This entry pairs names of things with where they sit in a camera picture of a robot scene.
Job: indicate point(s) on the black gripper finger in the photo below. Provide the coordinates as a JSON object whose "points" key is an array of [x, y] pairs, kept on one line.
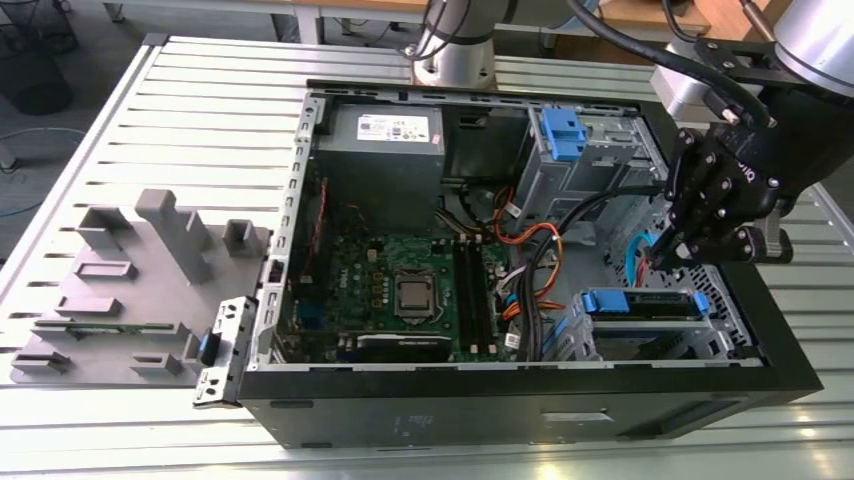
{"points": [[687, 170], [740, 245]]}

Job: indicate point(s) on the green motherboard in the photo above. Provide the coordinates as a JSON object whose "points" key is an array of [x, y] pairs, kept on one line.
{"points": [[407, 250]]}

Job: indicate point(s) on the grey power supply unit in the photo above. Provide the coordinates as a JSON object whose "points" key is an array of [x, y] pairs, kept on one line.
{"points": [[380, 185]]}

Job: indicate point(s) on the silver CPU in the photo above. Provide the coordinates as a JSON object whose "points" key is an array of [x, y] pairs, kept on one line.
{"points": [[415, 294]]}

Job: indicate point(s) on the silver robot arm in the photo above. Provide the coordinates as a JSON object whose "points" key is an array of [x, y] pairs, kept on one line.
{"points": [[460, 60]]}

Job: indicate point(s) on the grey metal card bracket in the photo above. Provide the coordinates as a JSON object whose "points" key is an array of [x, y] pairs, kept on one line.
{"points": [[227, 312]]}

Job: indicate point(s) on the green RAM stick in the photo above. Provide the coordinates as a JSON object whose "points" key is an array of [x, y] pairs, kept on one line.
{"points": [[107, 327]]}

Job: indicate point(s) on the metal disk bay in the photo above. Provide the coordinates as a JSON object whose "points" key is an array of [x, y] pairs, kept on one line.
{"points": [[643, 325]]}

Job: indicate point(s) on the wooden desk white frame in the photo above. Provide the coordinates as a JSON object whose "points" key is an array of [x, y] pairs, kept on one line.
{"points": [[303, 32], [634, 17]]}

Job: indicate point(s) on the black graphics card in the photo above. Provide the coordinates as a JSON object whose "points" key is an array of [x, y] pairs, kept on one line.
{"points": [[400, 346]]}

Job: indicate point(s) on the grey parts rack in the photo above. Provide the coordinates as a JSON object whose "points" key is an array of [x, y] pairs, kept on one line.
{"points": [[153, 300]]}

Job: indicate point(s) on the black PC case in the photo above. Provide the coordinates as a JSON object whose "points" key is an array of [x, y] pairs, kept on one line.
{"points": [[467, 400]]}

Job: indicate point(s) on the hard disk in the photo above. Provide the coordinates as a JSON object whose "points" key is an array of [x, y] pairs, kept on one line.
{"points": [[603, 301]]}

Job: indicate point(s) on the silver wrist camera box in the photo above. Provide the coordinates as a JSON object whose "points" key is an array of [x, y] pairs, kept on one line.
{"points": [[674, 95]]}

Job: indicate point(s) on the blue plastic drive latch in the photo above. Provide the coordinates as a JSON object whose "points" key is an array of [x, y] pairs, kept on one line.
{"points": [[563, 135]]}

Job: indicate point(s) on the metal drive cage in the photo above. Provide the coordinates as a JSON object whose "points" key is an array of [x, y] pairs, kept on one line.
{"points": [[600, 170]]}

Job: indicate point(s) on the black RAM slot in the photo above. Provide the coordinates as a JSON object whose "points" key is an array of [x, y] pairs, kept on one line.
{"points": [[484, 295], [467, 295]]}

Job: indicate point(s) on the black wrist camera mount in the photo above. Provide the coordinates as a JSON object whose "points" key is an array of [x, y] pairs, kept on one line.
{"points": [[720, 55]]}

